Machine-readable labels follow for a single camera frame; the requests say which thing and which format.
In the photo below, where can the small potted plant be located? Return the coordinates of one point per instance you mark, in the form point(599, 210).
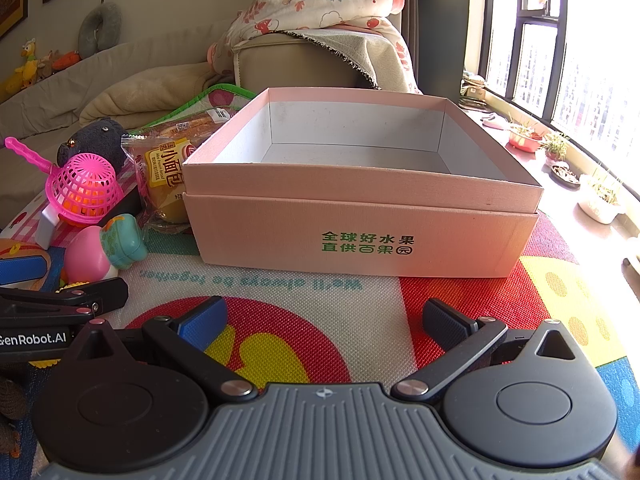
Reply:
point(555, 149)

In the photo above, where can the floral printed blanket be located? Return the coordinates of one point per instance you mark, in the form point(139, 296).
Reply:
point(310, 0)

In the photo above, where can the teal plastic toy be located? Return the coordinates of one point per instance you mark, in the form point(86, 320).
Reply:
point(122, 240)

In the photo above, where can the black framed window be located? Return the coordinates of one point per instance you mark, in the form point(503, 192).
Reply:
point(565, 35)

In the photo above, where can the white plant pot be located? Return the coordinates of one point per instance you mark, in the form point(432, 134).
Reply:
point(600, 205)

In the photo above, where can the beige sofa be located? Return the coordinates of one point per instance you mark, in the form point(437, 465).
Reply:
point(280, 60)

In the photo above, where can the grey neck pillow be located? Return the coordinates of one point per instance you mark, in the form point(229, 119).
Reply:
point(95, 22)

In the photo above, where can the black plush toy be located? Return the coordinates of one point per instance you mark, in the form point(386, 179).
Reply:
point(97, 137)

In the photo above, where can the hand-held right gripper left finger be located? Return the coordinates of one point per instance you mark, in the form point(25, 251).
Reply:
point(205, 322)

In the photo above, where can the yellow label bread packet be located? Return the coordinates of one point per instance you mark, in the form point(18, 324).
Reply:
point(162, 175)

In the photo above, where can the grey fringed cloth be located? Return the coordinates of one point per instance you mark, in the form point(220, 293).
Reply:
point(360, 55)

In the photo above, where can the pink cardboard box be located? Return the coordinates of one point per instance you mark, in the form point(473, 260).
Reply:
point(360, 220)

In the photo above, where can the red plant pot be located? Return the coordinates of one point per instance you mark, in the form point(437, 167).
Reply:
point(522, 139)

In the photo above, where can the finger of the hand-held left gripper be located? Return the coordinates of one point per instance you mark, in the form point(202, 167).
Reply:
point(20, 270)
point(75, 300)

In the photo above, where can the dark curtain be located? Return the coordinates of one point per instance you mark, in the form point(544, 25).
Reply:
point(440, 20)

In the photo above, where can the pink egg toy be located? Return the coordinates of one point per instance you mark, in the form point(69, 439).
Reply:
point(87, 257)

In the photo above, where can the pink plastic basket scoop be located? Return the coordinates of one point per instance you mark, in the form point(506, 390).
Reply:
point(92, 180)

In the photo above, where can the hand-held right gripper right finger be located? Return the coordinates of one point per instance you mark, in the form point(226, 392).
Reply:
point(445, 325)

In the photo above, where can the yellow duck plush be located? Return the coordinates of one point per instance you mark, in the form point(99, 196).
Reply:
point(27, 67)

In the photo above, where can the pink slipper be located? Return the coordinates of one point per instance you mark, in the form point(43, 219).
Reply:
point(492, 121)

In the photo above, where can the orange plush toy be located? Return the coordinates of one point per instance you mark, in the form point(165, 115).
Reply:
point(66, 60)

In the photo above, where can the dark shallow dish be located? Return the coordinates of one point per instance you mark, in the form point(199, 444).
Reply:
point(565, 174)

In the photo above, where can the clear bread loaf packet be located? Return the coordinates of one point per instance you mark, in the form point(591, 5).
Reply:
point(192, 125)

